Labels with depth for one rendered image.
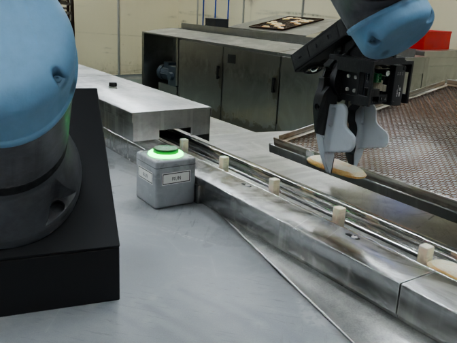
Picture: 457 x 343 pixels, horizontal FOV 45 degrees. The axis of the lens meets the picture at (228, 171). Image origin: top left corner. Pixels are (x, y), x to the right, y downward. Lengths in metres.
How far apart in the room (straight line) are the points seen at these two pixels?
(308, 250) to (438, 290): 0.17
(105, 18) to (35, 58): 7.72
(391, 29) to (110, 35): 7.69
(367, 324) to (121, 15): 7.75
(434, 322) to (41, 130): 0.40
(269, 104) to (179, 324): 3.62
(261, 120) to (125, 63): 4.33
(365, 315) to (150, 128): 0.63
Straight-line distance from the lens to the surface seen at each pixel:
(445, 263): 0.68
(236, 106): 4.48
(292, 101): 3.94
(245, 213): 0.78
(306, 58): 0.75
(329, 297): 0.64
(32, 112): 0.40
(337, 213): 0.76
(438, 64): 4.30
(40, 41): 0.41
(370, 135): 0.75
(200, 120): 1.15
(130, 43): 8.29
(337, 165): 0.74
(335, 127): 0.71
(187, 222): 0.81
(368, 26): 0.54
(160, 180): 0.84
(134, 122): 1.08
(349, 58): 0.69
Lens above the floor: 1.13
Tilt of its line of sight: 17 degrees down
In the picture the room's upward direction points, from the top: 3 degrees clockwise
